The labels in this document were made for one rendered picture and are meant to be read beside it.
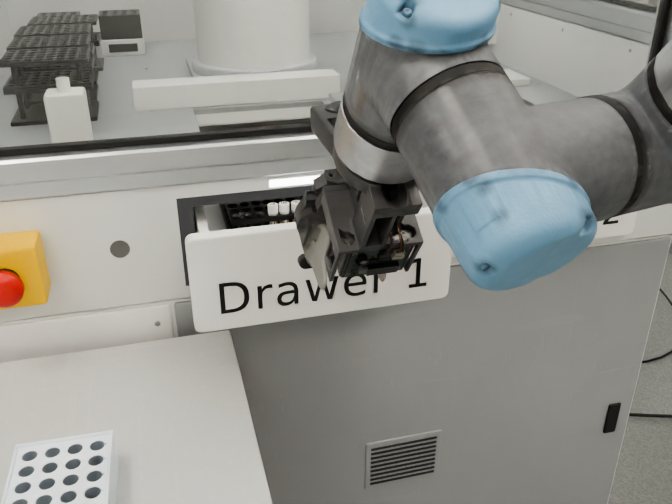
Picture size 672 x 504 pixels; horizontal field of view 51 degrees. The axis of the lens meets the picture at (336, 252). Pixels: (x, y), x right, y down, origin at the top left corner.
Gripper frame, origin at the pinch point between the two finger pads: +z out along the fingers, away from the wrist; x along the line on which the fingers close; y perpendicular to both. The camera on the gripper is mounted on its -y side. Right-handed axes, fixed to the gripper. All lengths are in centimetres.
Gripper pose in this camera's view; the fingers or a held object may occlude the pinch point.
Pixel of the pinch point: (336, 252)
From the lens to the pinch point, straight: 69.9
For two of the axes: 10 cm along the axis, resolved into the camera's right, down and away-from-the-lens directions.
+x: 9.7, -1.2, 2.3
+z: -1.5, 4.8, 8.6
